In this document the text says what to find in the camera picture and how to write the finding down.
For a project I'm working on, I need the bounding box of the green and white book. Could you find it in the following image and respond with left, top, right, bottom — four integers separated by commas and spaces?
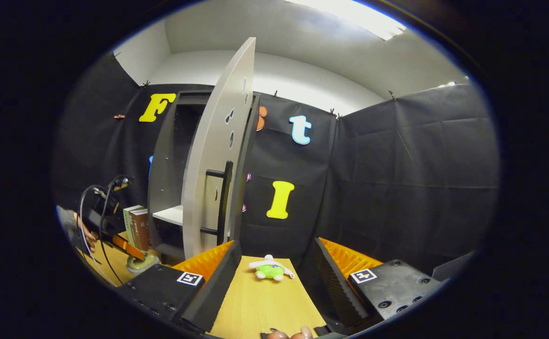
123, 205, 144, 249

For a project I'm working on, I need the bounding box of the black door handle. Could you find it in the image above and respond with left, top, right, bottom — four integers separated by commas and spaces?
200, 161, 234, 246

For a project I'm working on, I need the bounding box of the white cable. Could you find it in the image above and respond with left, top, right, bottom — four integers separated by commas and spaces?
79, 185, 107, 266

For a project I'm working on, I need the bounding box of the green and white plush toy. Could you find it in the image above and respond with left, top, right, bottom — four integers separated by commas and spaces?
248, 254, 296, 282

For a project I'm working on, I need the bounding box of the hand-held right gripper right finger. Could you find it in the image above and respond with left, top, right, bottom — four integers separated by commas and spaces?
313, 237, 444, 332

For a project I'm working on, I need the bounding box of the long ceiling light panel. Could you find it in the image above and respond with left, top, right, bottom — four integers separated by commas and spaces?
286, 0, 407, 41

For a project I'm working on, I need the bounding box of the black backdrop cloth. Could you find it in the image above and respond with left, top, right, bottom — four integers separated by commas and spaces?
53, 52, 500, 278

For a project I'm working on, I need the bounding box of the black cable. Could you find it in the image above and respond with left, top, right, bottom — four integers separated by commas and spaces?
98, 177, 126, 286

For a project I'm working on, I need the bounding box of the dark grey cabinet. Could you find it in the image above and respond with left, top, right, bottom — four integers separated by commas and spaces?
147, 90, 262, 262

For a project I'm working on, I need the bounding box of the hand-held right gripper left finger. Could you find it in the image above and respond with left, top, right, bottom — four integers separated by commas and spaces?
116, 240, 243, 334

